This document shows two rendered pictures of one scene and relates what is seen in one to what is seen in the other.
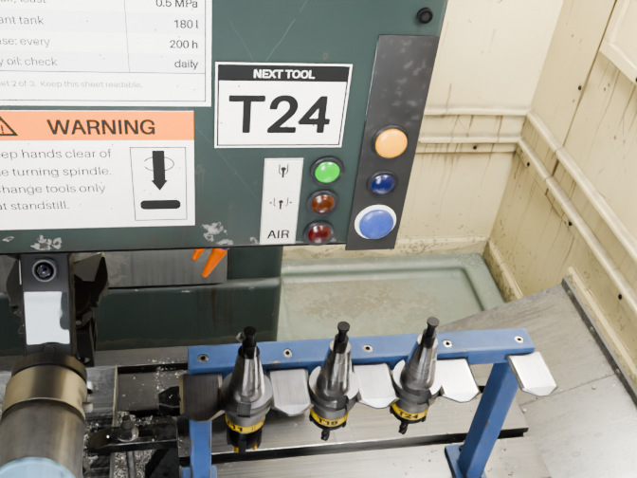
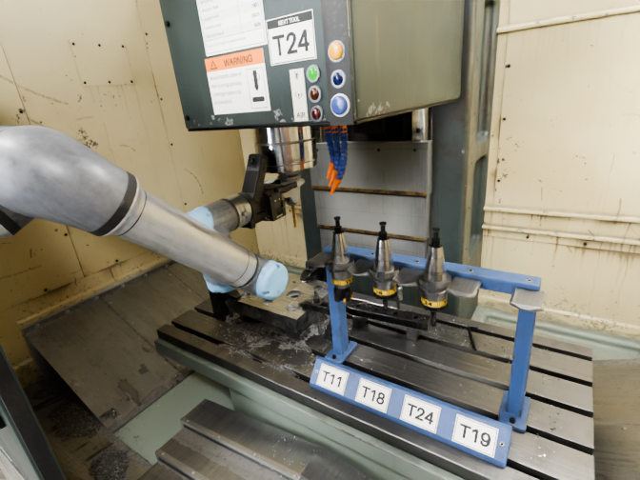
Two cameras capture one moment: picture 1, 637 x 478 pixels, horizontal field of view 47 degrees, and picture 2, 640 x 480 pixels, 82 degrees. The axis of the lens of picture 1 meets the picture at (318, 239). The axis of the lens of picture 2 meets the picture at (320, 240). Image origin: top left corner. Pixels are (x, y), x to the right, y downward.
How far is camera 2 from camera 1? 0.62 m
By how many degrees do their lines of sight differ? 46
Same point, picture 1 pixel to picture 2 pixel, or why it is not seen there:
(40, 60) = (219, 32)
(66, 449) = (218, 211)
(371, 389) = (404, 276)
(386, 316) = not seen: hidden behind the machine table
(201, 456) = (334, 314)
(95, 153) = (236, 73)
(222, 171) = (275, 78)
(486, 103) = not seen: outside the picture
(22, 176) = (219, 88)
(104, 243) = (244, 121)
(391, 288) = not seen: hidden behind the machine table
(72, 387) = (240, 202)
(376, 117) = (328, 36)
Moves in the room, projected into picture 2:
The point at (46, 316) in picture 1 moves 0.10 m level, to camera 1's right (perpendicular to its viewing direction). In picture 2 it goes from (250, 180) to (274, 185)
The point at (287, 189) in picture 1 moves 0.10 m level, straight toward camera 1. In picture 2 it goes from (300, 86) to (253, 90)
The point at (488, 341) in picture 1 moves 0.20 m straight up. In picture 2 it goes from (502, 275) to (512, 172)
